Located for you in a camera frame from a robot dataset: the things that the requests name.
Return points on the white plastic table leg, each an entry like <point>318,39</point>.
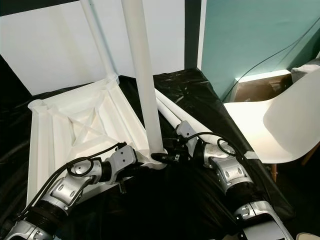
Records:
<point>99,40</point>
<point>169,116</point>
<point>145,65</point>
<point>172,105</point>

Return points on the white plastic table top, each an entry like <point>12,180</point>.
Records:
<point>75,125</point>

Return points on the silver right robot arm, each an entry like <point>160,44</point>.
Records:
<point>235,175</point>

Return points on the black plastic sheet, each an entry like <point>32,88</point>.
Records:
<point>140,210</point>

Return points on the white tape piece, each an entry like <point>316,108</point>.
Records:
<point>252,155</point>

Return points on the brown cardboard box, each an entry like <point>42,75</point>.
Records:
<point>255,90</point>

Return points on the white plastic chair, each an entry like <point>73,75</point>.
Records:
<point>285,120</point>

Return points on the grey cushion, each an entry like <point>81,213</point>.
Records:
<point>305,70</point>

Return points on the white shoe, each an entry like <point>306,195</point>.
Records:
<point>309,236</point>

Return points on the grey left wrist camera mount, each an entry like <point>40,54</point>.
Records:
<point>124,157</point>

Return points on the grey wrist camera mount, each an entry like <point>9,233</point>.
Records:
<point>124,157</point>
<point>186,129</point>

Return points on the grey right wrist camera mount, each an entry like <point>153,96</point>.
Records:
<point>186,129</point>

